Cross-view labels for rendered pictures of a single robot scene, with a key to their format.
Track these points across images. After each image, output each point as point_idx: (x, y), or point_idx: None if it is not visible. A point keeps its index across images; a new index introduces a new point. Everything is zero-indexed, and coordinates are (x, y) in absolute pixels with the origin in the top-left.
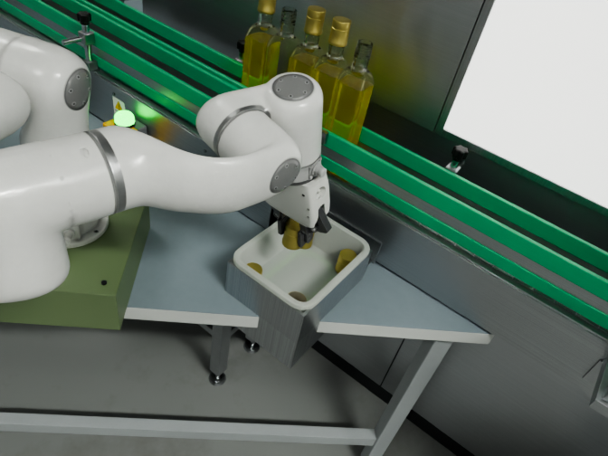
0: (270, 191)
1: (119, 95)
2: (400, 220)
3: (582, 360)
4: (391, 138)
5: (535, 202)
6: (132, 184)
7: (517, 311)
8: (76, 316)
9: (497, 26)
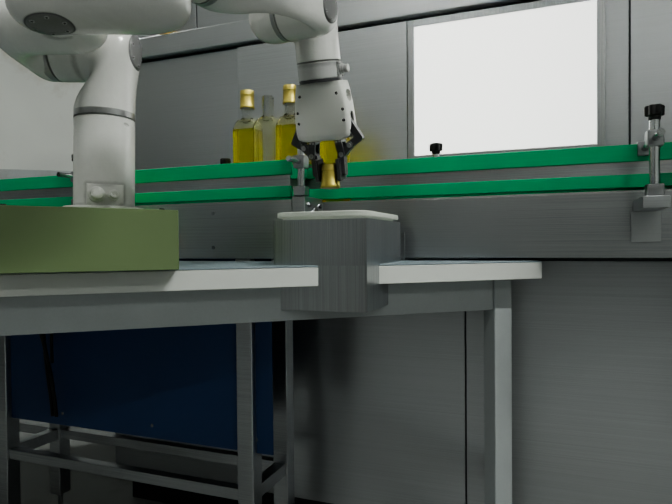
0: (324, 11)
1: None
2: (412, 199)
3: (619, 224)
4: None
5: None
6: None
7: (546, 215)
8: (131, 250)
9: (422, 66)
